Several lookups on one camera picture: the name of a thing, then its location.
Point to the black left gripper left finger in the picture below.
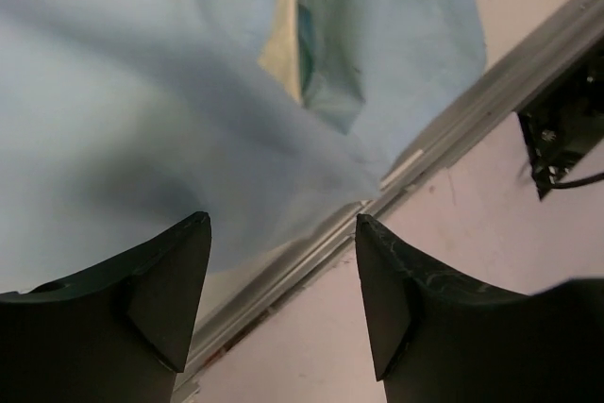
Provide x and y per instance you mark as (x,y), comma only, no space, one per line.
(119,331)

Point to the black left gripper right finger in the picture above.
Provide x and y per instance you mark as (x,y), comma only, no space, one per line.
(439,335)

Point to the light blue pillowcase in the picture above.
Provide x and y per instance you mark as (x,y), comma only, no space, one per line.
(119,118)

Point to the cream quilted pillow yellow edge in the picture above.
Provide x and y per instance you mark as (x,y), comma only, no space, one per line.
(280,54)

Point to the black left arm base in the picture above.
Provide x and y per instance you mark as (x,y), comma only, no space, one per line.
(563,124)

